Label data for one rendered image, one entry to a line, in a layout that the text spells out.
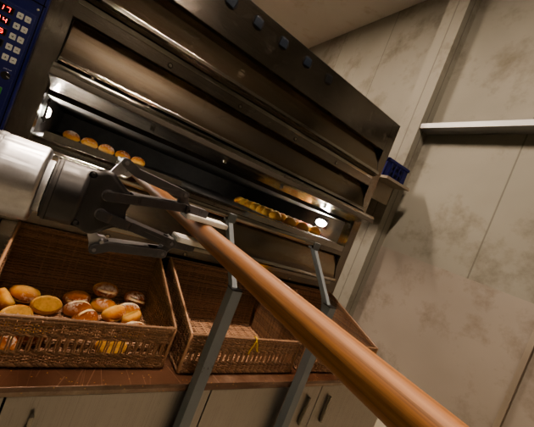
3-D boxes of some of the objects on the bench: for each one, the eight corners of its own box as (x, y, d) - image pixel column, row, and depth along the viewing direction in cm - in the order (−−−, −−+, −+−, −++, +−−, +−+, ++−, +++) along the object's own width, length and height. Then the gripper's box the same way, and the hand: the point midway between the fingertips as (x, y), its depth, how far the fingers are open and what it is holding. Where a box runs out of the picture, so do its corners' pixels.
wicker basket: (-9, 286, 116) (16, 219, 115) (141, 304, 148) (161, 252, 147) (-53, 369, 76) (-15, 267, 75) (164, 369, 108) (193, 297, 107)
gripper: (69, 122, 39) (228, 186, 52) (25, 239, 39) (194, 273, 53) (68, 121, 33) (248, 194, 46) (15, 260, 33) (209, 292, 46)
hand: (200, 230), depth 47 cm, fingers closed on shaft, 3 cm apart
